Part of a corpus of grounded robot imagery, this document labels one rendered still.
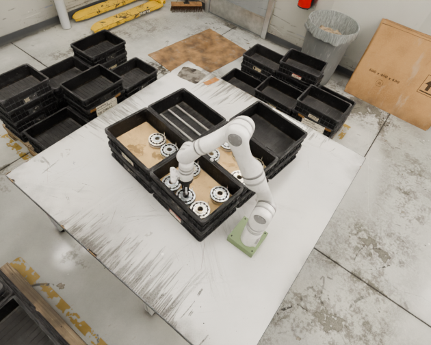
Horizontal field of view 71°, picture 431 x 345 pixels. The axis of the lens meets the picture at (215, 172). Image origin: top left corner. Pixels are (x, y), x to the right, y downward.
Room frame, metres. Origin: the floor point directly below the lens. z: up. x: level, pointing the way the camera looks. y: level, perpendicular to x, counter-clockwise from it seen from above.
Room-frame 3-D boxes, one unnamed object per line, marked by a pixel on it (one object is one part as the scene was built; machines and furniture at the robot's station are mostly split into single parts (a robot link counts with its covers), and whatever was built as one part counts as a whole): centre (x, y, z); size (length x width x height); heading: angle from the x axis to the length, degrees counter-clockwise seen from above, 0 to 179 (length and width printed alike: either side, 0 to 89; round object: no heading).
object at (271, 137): (1.38, -0.27, 0.87); 0.40 x 0.30 x 0.11; 53
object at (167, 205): (0.90, 0.09, 0.76); 0.40 x 0.30 x 0.12; 53
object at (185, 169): (0.87, 0.14, 1.12); 0.09 x 0.07 x 0.15; 167
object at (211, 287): (1.18, 0.08, 0.35); 1.60 x 1.60 x 0.70; 61
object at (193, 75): (2.08, 0.33, 0.71); 0.22 x 0.19 x 0.01; 61
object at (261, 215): (0.71, -0.24, 0.99); 0.09 x 0.09 x 0.17; 68
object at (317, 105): (2.17, -0.82, 0.37); 0.40 x 0.30 x 0.45; 61
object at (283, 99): (2.36, -0.47, 0.31); 0.40 x 0.30 x 0.34; 61
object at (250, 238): (0.72, -0.23, 0.83); 0.09 x 0.09 x 0.17; 73
